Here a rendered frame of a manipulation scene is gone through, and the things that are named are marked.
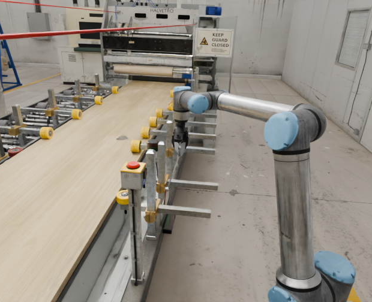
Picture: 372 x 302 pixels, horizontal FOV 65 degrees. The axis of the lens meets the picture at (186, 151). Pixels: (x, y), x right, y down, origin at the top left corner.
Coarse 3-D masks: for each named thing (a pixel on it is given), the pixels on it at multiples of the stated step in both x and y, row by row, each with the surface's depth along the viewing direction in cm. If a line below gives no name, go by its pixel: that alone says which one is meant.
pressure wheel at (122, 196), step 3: (120, 192) 140; (123, 192) 141; (126, 192) 141; (117, 195) 138; (120, 195) 138; (123, 195) 139; (126, 195) 139; (117, 198) 137; (120, 198) 136; (123, 198) 136; (126, 198) 136; (117, 201) 138; (120, 201) 136; (123, 201) 136; (126, 201) 136; (123, 204) 137; (126, 210) 143; (126, 213) 143
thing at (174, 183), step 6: (156, 180) 162; (168, 180) 162; (174, 180) 162; (180, 180) 162; (186, 180) 162; (180, 186) 161; (186, 186) 161; (192, 186) 160; (198, 186) 160; (204, 186) 160; (210, 186) 159; (216, 186) 159
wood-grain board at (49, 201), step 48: (144, 96) 319; (48, 144) 191; (96, 144) 194; (0, 192) 138; (48, 192) 139; (96, 192) 141; (0, 240) 108; (48, 240) 109; (0, 288) 90; (48, 288) 90
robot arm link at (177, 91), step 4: (176, 88) 144; (180, 88) 143; (184, 88) 143; (188, 88) 145; (176, 92) 145; (180, 92) 144; (176, 96) 145; (176, 100) 146; (176, 104) 147; (176, 108) 148; (180, 108) 147; (184, 108) 148; (180, 112) 148; (184, 112) 148
